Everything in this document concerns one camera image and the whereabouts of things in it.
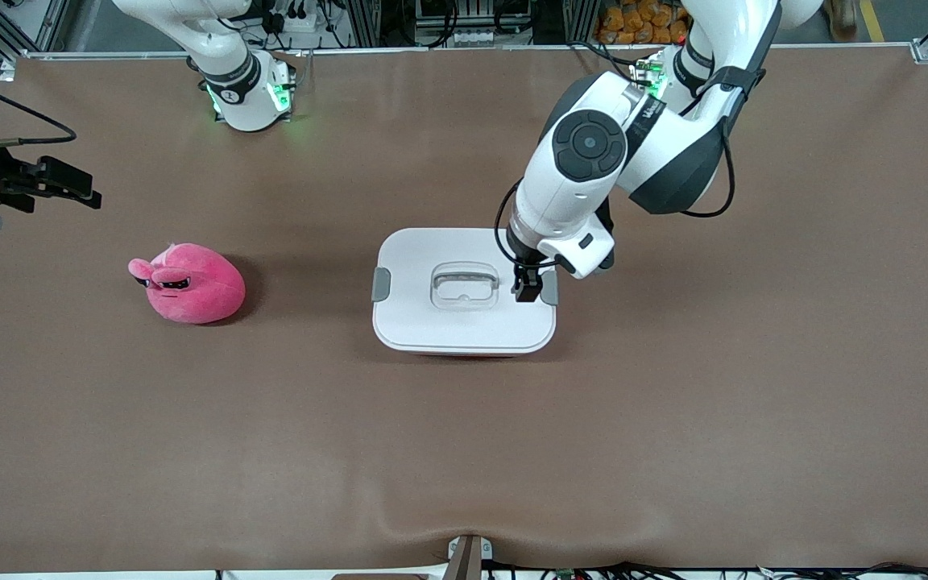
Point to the grey lid latch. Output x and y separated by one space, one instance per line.
550 292
381 284

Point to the pink plush toy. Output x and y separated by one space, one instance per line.
198 290

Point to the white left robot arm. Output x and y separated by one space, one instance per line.
585 185

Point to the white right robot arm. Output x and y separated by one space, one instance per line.
238 89

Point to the pink plastic storage box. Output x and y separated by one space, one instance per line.
464 354

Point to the white multi-socket strip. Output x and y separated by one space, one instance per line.
472 36

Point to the orange packaged goods pile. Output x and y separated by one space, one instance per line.
641 24

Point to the brown table mat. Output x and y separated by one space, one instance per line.
190 443

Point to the white power strip with plugs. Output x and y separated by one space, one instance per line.
295 20

